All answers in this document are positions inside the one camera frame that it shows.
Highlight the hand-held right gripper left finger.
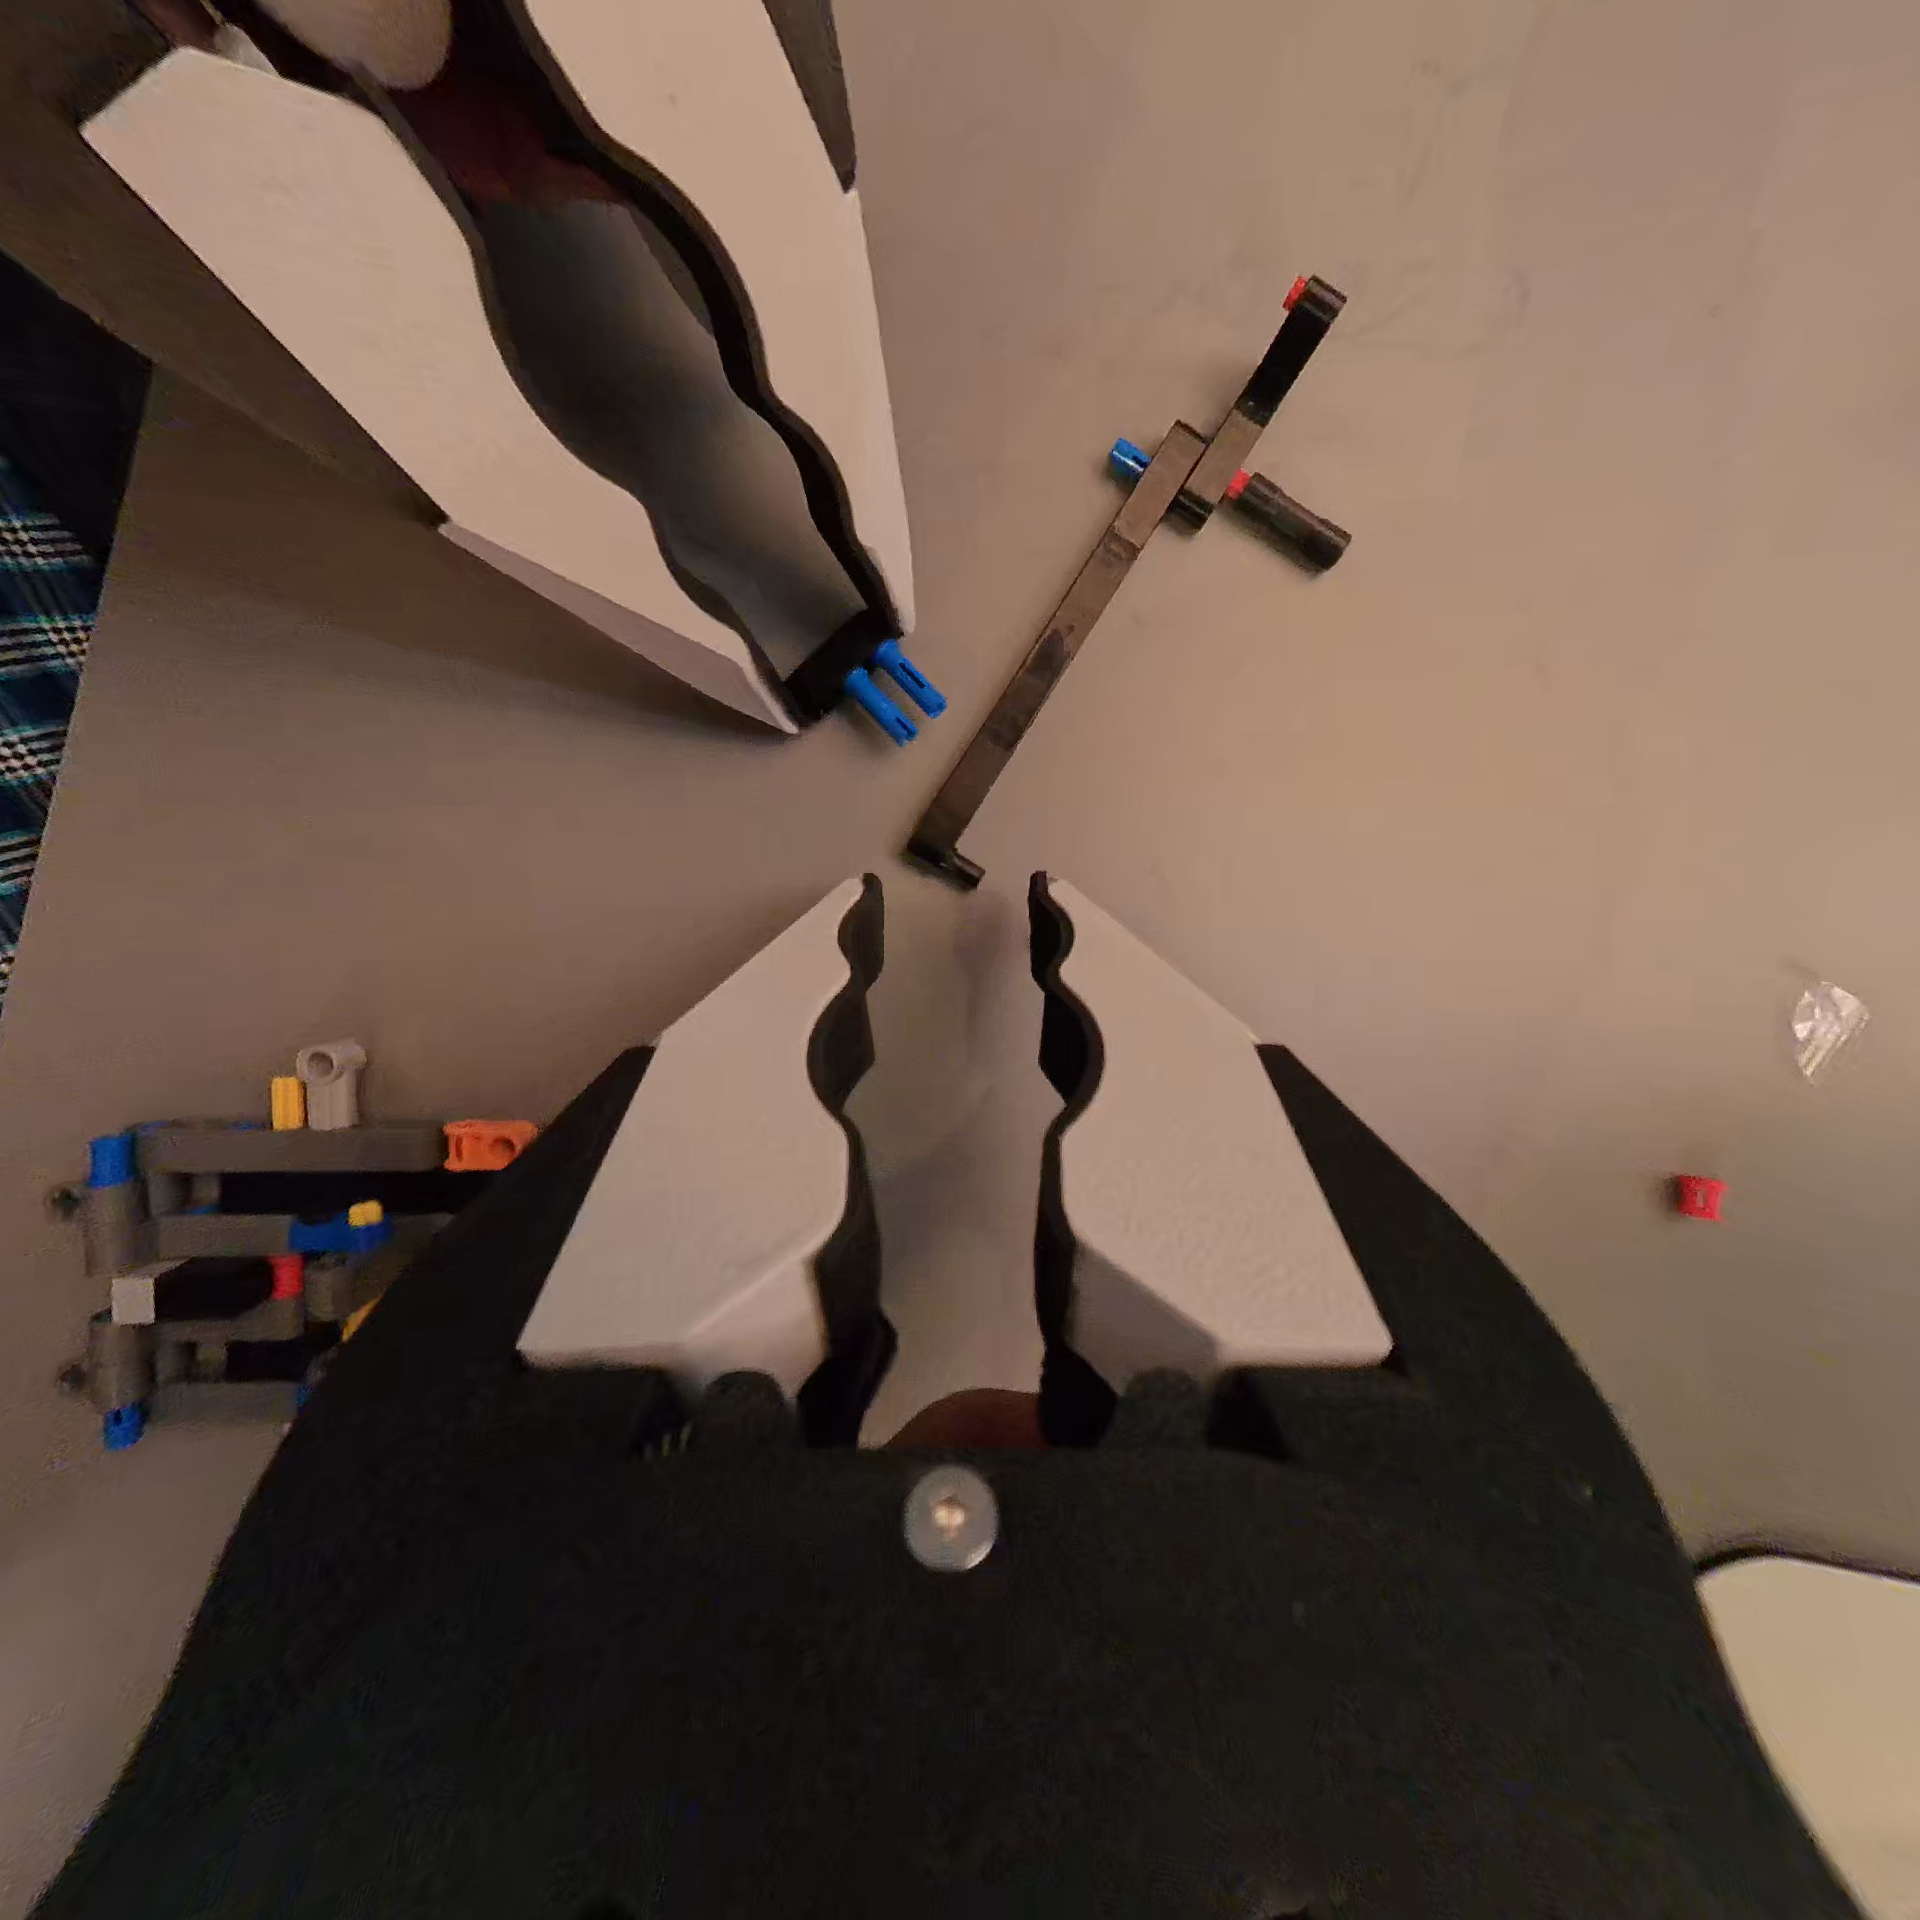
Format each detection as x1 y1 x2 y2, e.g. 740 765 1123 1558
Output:
514 873 898 1449

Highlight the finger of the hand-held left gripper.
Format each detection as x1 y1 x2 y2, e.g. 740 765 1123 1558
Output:
496 0 922 639
81 42 804 741

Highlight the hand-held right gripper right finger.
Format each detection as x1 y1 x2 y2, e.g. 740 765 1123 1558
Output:
1027 871 1397 1449

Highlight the short black beam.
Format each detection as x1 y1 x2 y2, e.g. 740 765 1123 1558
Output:
780 606 950 750

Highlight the long black lego beam assembly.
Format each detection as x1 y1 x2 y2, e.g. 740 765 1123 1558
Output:
902 273 1356 897

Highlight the multicolour lego chassis assembly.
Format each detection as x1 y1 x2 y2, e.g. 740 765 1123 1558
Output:
50 1037 541 1457

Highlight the clear lego piece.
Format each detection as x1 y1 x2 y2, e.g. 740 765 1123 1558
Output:
1788 979 1874 1085

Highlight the blue plaid clothing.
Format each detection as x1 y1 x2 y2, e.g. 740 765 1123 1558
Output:
0 252 109 985

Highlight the white rounded board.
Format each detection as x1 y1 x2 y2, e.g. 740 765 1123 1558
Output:
1692 1550 1920 1920

